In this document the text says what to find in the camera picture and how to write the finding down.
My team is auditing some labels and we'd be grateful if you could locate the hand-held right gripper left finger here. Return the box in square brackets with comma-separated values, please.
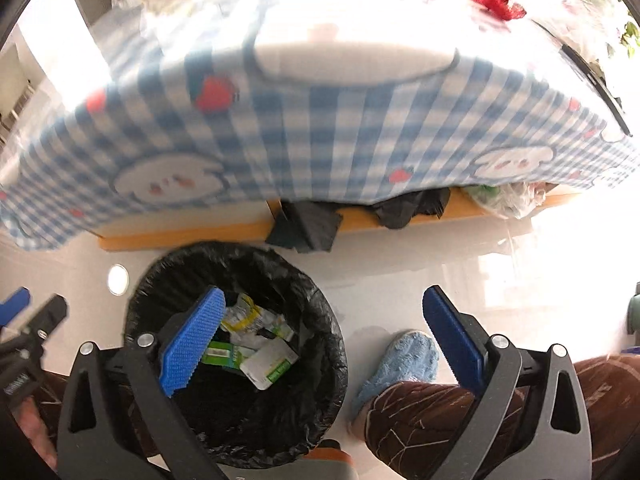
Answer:
[56, 286, 227, 480]

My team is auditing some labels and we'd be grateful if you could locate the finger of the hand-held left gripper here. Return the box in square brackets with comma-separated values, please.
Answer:
[0, 287, 31, 328]
[0, 295, 68, 356]

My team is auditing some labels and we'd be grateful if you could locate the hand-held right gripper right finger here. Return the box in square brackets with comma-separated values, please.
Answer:
[422, 285, 586, 480]

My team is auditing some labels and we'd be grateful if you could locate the yellow sachet wrapper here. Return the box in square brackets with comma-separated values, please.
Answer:
[220, 294, 266, 333]

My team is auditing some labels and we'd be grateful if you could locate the white green-striped medicine box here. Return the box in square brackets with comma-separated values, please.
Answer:
[239, 336, 300, 391]

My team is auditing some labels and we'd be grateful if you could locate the black-lined trash bin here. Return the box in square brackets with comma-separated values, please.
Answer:
[124, 241, 349, 470]

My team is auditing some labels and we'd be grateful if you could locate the person's left hand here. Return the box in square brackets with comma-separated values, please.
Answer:
[10, 400, 58, 471]

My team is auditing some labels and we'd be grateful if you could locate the person's right blue slipper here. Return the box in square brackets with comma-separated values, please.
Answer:
[350, 330, 441, 421]

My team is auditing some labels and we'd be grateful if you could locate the person's right leg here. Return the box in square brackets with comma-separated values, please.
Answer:
[362, 352, 640, 480]

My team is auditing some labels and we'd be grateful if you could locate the wooden table shelf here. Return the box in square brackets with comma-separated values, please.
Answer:
[97, 185, 583, 251]

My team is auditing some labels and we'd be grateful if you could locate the black plastic bag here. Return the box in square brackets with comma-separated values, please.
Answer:
[372, 189, 451, 231]
[265, 199, 343, 253]

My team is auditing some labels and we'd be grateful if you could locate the clear bag with green contents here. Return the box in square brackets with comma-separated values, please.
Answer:
[467, 182, 551, 220]

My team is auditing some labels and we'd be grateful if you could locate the blue checked tablecloth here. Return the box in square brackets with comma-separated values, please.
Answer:
[0, 0, 640, 253]

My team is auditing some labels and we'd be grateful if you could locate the black smartphone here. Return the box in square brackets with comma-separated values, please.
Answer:
[560, 42, 632, 136]

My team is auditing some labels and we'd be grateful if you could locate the green potted plant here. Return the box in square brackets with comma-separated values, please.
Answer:
[612, 10, 640, 56]

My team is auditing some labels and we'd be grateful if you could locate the white plastic bag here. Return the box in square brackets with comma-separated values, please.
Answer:
[510, 0, 631, 61]

